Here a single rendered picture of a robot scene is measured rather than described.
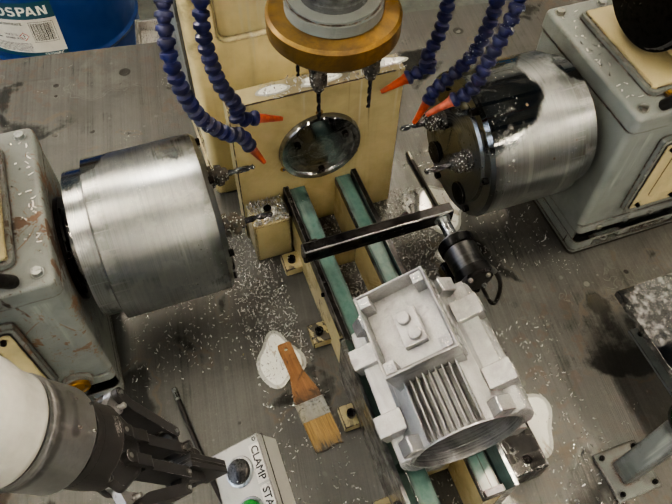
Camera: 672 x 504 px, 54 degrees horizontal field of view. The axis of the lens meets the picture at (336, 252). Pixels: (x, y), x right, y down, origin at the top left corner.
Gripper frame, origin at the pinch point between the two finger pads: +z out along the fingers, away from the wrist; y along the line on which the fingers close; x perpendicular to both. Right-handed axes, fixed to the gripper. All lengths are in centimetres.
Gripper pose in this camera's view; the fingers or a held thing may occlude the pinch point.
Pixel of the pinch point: (198, 468)
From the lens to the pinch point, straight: 77.9
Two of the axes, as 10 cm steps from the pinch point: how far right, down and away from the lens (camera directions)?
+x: -8.6, 4.8, 1.8
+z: 4.0, 3.9, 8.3
